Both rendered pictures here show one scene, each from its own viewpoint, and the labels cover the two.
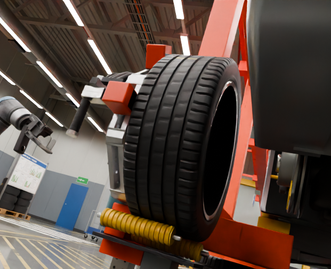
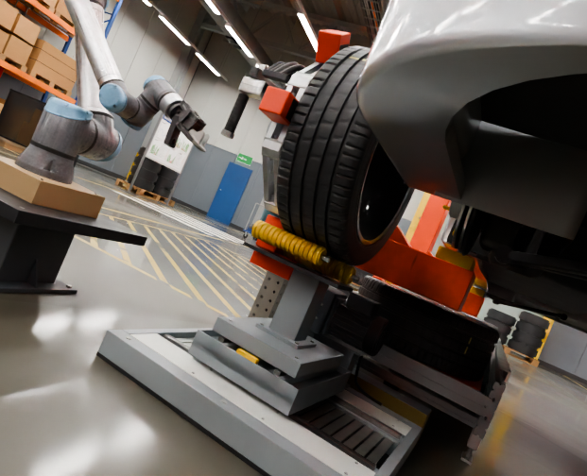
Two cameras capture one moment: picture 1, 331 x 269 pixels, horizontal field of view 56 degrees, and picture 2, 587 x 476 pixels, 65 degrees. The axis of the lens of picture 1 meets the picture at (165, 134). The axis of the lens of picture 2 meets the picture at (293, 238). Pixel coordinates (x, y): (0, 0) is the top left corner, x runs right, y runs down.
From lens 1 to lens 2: 41 cm
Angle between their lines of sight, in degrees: 20
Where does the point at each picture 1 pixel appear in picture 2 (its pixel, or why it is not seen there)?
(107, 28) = not seen: outside the picture
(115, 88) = (273, 96)
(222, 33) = not seen: outside the picture
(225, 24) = not seen: outside the picture
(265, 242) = (439, 275)
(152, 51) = (325, 41)
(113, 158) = (268, 170)
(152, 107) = (311, 122)
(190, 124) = (347, 148)
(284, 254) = (457, 290)
